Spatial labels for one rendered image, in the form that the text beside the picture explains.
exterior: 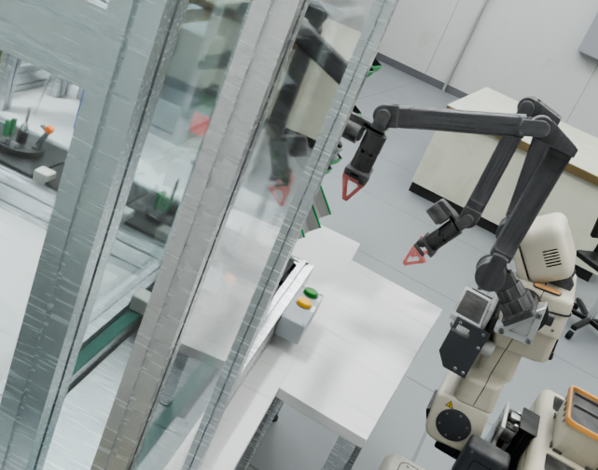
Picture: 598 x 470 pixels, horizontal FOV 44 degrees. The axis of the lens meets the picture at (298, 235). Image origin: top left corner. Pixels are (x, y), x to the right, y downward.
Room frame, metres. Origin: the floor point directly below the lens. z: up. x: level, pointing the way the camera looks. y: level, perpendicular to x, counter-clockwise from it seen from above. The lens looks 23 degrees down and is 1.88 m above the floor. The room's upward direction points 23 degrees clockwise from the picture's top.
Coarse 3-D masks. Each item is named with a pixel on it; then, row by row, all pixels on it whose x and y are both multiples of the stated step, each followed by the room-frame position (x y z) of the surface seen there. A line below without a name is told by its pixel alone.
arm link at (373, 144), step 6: (366, 126) 1.89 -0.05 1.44; (360, 132) 1.88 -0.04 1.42; (366, 132) 1.88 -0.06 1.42; (372, 132) 1.88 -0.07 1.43; (378, 132) 1.88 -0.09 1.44; (384, 132) 1.89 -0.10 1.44; (360, 138) 1.91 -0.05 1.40; (366, 138) 1.87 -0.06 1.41; (372, 138) 1.87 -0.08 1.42; (378, 138) 1.87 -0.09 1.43; (384, 138) 1.88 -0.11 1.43; (360, 144) 1.88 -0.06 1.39; (366, 144) 1.87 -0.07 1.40; (372, 144) 1.86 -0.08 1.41; (378, 144) 1.87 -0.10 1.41; (366, 150) 1.87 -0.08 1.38; (372, 150) 1.87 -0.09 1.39; (378, 150) 1.87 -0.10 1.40
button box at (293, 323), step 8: (304, 288) 1.85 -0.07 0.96; (296, 296) 1.78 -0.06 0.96; (304, 296) 1.80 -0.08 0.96; (320, 296) 1.84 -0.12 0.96; (288, 304) 1.73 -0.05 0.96; (296, 304) 1.74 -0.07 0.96; (312, 304) 1.78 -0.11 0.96; (288, 312) 1.68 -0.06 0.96; (296, 312) 1.70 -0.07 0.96; (304, 312) 1.72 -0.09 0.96; (312, 312) 1.73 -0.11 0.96; (280, 320) 1.66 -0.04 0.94; (288, 320) 1.65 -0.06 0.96; (296, 320) 1.66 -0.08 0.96; (304, 320) 1.68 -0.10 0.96; (280, 328) 1.66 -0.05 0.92; (288, 328) 1.65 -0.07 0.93; (296, 328) 1.65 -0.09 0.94; (304, 328) 1.65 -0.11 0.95; (280, 336) 1.65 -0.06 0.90; (288, 336) 1.65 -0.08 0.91; (296, 336) 1.65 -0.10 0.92
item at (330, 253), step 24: (312, 240) 2.43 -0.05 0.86; (336, 240) 2.52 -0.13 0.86; (312, 264) 2.24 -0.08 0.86; (336, 264) 2.31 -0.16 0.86; (264, 360) 1.59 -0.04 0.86; (288, 360) 1.63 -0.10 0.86; (264, 384) 1.49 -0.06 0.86; (240, 408) 1.37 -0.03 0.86; (264, 408) 1.40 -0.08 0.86; (216, 432) 1.26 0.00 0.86; (240, 432) 1.29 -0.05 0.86; (216, 456) 1.19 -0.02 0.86; (240, 456) 1.22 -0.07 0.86
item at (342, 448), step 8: (344, 440) 1.47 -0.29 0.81; (336, 448) 1.48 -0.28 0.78; (344, 448) 1.48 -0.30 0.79; (352, 448) 1.47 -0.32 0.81; (360, 448) 2.26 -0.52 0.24; (328, 456) 1.48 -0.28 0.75; (336, 456) 1.47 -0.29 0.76; (344, 456) 1.47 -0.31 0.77; (352, 456) 2.27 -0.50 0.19; (328, 464) 1.48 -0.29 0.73; (336, 464) 1.48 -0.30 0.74; (344, 464) 1.47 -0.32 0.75; (352, 464) 2.26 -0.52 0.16
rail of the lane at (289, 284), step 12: (300, 264) 1.98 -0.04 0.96; (288, 276) 1.88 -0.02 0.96; (300, 276) 1.91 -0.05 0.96; (288, 288) 1.82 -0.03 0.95; (276, 300) 1.72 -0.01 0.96; (288, 300) 1.74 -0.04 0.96; (276, 312) 1.66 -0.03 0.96; (264, 324) 1.59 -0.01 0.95; (276, 324) 1.66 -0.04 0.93; (264, 336) 1.53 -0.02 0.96; (252, 348) 1.46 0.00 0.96; (264, 348) 1.61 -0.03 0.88; (252, 360) 1.46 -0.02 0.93; (240, 384) 1.42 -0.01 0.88
